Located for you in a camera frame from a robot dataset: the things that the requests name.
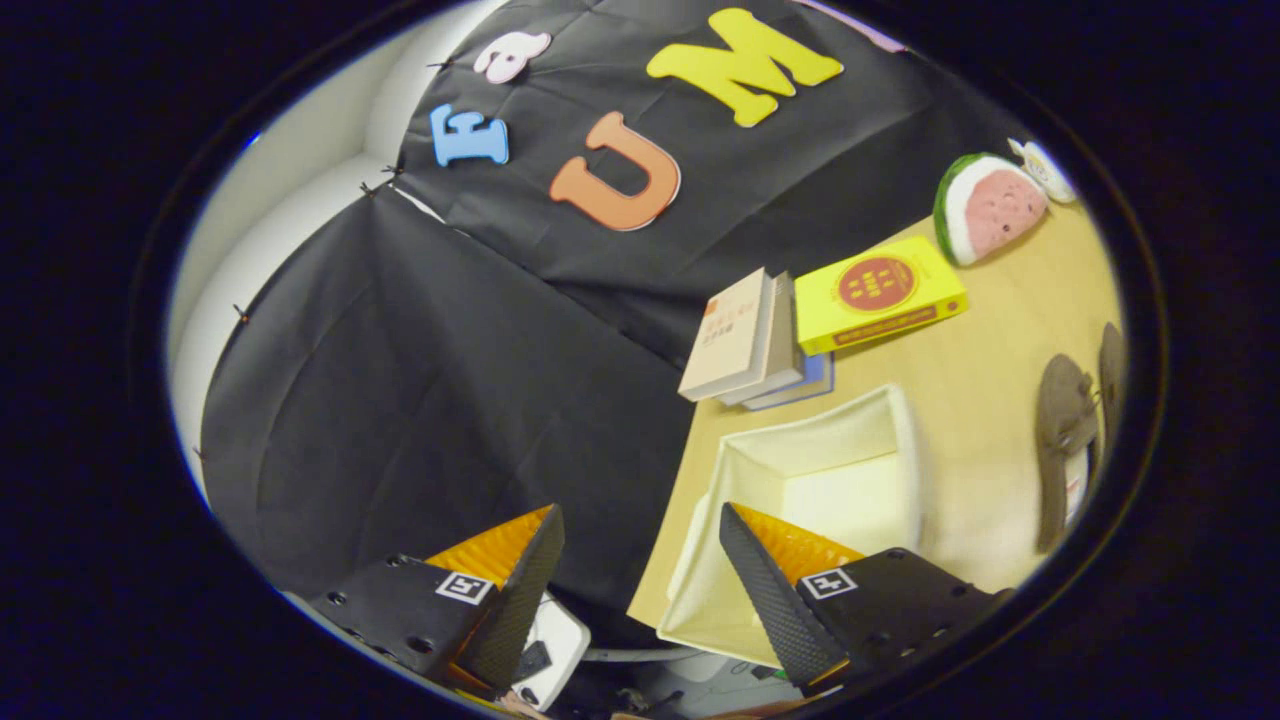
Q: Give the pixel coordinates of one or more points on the blue book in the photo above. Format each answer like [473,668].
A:
[815,385]

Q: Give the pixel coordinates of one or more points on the watermelon slice plush toy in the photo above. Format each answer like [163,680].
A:
[990,205]

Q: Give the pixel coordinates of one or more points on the yellow book with red circle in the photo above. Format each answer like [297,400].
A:
[880,295]

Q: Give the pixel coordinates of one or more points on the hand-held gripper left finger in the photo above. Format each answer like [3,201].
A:
[520,600]

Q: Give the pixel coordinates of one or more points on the grey white book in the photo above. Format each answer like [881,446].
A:
[785,350]

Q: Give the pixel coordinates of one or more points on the white plastic device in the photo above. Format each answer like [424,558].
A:
[560,635]

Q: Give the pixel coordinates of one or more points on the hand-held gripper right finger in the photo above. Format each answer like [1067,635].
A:
[770,600]

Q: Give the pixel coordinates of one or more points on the brown moccasin shoe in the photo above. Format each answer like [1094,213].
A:
[1112,370]
[1062,420]

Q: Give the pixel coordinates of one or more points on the white plush toy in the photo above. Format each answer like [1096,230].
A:
[1045,170]

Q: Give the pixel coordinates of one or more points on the beige paperback book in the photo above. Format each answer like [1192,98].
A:
[725,335]

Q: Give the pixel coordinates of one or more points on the cream fabric storage box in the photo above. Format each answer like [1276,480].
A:
[850,500]

